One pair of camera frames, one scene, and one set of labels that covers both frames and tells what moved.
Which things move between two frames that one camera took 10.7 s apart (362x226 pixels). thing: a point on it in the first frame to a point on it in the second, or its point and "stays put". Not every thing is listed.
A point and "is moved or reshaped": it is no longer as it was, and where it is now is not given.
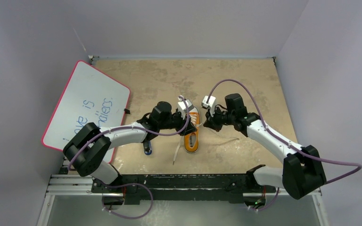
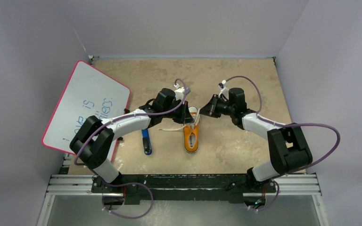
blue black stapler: (147, 148) stays put
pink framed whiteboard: (89, 95) stays put
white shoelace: (193, 118) is moved or reshaped
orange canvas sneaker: (192, 140) stays put
